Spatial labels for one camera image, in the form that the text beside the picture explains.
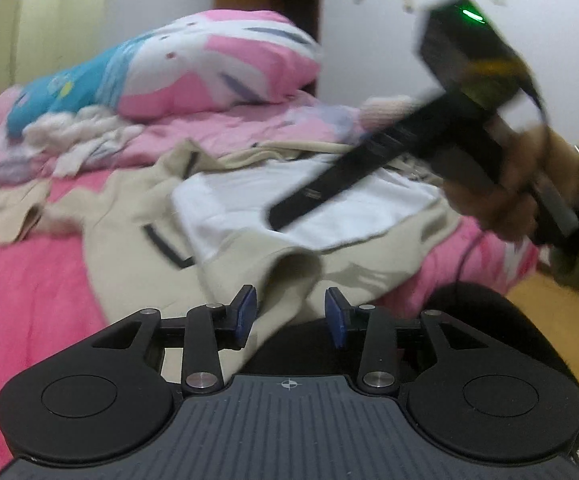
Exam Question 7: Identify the person right hand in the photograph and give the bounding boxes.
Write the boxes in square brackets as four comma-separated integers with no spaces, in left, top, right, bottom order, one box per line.
[443,126,579,242]

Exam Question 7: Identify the large pink blue cartoon pillow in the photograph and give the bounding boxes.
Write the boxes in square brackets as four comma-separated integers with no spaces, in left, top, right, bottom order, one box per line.
[6,10,322,139]

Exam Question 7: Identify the crumpled white cloth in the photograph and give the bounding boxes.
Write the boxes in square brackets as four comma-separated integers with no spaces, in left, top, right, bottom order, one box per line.
[22,105,145,178]

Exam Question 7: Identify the pink magenta floral bed blanket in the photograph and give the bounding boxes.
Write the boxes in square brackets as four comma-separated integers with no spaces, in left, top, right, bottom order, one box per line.
[0,220,539,390]

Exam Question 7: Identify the yellow-green wardrobe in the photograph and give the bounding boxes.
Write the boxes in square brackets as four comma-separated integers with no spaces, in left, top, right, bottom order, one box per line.
[0,0,107,92]

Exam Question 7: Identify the light pink quilt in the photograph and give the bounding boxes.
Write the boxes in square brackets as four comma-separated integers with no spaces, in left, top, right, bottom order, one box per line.
[0,87,361,185]

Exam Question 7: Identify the small beige garment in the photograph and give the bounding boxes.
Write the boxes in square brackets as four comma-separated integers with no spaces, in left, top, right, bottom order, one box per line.
[0,179,52,246]

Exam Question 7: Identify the beige zip hoodie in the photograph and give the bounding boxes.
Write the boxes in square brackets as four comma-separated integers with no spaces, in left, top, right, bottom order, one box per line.
[0,142,459,376]

